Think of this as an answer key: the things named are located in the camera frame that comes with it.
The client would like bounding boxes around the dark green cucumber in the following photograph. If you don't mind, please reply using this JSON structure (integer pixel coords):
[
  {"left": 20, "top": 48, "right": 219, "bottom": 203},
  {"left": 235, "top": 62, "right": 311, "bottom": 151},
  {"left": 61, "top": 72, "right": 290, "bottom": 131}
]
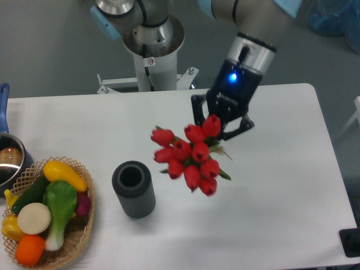
[{"left": 11, "top": 174, "right": 50, "bottom": 215}]

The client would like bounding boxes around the blue plastic bag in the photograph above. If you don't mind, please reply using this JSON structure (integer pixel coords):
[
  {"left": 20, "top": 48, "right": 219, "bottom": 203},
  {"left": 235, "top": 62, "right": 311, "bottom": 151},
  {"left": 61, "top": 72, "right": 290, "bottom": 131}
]
[{"left": 306, "top": 1, "right": 359, "bottom": 53}]

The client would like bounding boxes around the orange fruit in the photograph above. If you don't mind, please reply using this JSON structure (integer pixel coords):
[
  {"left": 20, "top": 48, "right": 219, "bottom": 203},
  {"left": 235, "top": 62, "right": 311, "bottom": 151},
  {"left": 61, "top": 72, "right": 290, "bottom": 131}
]
[{"left": 15, "top": 235, "right": 45, "bottom": 266}]

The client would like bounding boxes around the black device at table edge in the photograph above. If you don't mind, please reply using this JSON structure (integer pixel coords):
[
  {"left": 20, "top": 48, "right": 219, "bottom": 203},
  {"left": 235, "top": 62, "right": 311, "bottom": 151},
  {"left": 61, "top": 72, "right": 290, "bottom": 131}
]
[{"left": 339, "top": 228, "right": 359, "bottom": 258}]

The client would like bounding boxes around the red tulip bouquet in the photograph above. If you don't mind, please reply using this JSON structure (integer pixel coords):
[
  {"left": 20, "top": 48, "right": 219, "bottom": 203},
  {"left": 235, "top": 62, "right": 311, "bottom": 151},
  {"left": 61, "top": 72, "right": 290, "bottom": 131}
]
[{"left": 150, "top": 115, "right": 231, "bottom": 196}]

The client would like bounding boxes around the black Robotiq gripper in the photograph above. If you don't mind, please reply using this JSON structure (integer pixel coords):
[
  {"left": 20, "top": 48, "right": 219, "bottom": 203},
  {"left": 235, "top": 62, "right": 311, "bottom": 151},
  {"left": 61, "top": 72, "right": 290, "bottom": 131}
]
[{"left": 191, "top": 60, "right": 263, "bottom": 141}]

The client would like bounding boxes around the white frame at right edge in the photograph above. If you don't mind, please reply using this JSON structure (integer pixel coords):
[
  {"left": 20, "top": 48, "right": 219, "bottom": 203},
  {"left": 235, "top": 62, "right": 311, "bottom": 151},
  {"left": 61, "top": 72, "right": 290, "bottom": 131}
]
[{"left": 335, "top": 96, "right": 359, "bottom": 143}]

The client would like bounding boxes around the dark grey ribbed vase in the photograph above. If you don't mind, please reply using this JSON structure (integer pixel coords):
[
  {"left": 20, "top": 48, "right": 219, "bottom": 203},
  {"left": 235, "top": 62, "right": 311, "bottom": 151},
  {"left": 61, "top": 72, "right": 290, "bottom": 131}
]
[{"left": 111, "top": 160, "right": 156, "bottom": 219}]

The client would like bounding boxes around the green bok choy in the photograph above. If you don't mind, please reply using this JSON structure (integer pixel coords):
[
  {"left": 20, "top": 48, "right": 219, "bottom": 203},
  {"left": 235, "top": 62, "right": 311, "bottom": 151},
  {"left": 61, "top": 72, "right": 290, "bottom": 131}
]
[{"left": 43, "top": 180, "right": 77, "bottom": 251}]

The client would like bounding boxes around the purple red onion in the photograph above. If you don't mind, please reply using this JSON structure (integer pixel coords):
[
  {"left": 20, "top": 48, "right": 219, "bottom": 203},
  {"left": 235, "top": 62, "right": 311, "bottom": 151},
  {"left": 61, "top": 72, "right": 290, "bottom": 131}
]
[{"left": 75, "top": 193, "right": 92, "bottom": 217}]

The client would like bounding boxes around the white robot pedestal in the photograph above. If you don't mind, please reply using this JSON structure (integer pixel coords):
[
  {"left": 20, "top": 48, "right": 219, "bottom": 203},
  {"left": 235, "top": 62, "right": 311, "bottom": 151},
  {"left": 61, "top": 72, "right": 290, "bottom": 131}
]
[{"left": 97, "top": 15, "right": 199, "bottom": 94}]

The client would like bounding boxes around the yellow squash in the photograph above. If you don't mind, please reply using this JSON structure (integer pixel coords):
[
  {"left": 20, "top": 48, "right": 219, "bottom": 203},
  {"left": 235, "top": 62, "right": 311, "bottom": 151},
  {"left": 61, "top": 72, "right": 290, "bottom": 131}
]
[{"left": 43, "top": 160, "right": 88, "bottom": 192}]

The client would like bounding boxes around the yellow bell pepper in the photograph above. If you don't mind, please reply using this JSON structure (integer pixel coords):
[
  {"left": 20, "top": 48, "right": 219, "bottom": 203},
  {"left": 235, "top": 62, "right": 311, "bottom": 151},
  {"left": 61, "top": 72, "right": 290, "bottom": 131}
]
[{"left": 1, "top": 214, "right": 26, "bottom": 242}]

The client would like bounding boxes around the blue handled saucepan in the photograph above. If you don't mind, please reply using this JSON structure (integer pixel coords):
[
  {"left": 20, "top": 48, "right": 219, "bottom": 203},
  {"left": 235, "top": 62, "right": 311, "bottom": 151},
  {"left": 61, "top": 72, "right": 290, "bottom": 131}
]
[{"left": 1, "top": 83, "right": 33, "bottom": 198}]

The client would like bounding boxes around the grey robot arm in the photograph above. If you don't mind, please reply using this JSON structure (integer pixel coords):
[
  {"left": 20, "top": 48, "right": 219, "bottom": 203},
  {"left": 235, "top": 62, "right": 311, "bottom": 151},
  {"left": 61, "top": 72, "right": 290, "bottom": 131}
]
[{"left": 90, "top": 1, "right": 301, "bottom": 140}]

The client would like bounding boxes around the woven wicker basket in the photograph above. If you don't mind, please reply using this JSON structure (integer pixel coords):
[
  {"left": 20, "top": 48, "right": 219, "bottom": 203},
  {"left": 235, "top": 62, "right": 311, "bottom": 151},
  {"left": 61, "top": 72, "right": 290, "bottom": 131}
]
[{"left": 1, "top": 156, "right": 95, "bottom": 269}]

